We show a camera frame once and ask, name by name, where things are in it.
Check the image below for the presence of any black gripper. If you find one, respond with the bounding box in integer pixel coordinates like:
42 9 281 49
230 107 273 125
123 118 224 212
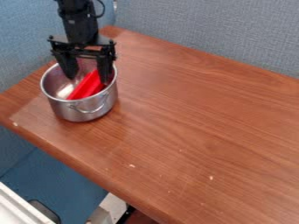
49 0 117 84

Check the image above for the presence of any red block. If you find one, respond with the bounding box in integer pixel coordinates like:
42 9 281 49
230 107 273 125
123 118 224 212
67 69 106 100

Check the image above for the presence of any metal pot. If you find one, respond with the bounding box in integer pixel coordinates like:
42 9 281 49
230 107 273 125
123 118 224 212
41 59 118 123

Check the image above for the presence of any white furniture edge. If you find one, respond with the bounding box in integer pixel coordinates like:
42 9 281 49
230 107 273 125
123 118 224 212
0 182 55 224

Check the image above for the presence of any black cable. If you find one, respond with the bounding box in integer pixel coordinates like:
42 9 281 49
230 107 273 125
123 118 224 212
93 0 109 19

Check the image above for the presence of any white table leg bracket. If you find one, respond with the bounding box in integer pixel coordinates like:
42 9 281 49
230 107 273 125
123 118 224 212
86 193 129 224

